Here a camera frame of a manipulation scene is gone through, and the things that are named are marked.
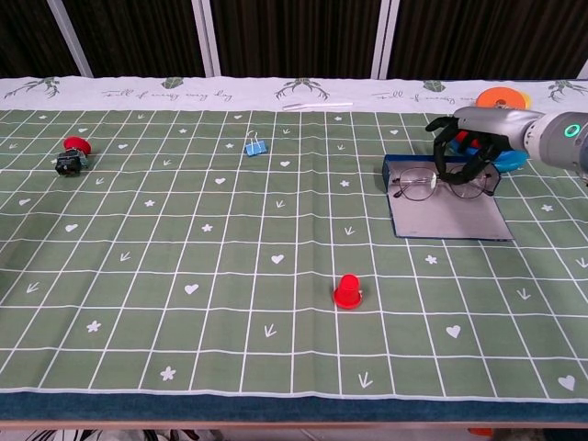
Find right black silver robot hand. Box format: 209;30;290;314
424;106;532;186

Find red mushroom emergency stop switch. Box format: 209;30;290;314
54;136;92;177

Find green grid tablecloth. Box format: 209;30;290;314
0;75;588;399

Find black wire-frame eyeglasses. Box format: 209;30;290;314
391;165;500;203

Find dark blue under cloth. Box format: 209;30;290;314
0;390;588;424

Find white plastic strip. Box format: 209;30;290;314
281;100;354;112

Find orange wooden disc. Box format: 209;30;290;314
475;86;528;110

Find small red plastic cap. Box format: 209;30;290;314
333;274;366;311

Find blue binder clip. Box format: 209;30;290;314
244;130;269;158

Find blue grey-lined glasses case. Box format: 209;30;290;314
381;153;515;243

